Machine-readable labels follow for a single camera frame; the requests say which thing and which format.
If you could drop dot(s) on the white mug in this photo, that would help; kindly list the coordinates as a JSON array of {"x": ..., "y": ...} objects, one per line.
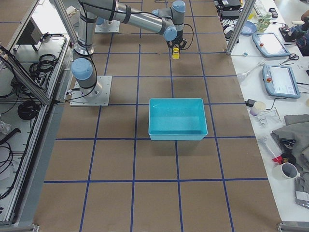
[{"x": 285, "y": 171}]

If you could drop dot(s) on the far teach pendant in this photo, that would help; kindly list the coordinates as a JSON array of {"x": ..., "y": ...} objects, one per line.
[{"x": 269, "y": 45}]

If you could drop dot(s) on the light blue plastic bin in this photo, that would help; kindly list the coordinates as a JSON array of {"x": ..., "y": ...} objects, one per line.
[{"x": 177, "y": 119}]

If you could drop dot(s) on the black scissors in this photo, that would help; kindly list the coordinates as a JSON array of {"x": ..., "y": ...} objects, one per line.
[{"x": 291, "y": 57}]

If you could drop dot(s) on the aluminium frame post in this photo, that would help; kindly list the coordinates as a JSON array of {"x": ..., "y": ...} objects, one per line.
[{"x": 240, "y": 24}]

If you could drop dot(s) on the grey cloth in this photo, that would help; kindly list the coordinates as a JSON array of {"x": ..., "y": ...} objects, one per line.
[{"x": 296, "y": 128}]

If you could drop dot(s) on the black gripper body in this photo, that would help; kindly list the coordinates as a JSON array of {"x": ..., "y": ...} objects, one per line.
[{"x": 175, "y": 43}]

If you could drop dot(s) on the near teach pendant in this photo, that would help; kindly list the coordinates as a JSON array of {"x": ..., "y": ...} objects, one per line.
[{"x": 280, "y": 81}]

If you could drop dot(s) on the yellow beetle toy car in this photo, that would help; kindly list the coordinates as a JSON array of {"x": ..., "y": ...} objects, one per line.
[{"x": 175, "y": 53}]

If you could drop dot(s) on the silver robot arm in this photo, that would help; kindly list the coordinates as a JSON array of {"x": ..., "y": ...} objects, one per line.
[
  {"x": 103, "y": 23},
  {"x": 168, "y": 22}
]

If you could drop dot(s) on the teach pendant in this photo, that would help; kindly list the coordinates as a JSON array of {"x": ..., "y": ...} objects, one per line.
[
  {"x": 280, "y": 81},
  {"x": 269, "y": 45}
]

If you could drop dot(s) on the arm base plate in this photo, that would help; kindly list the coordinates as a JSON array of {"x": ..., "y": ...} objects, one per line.
[
  {"x": 99, "y": 96},
  {"x": 113, "y": 29}
]

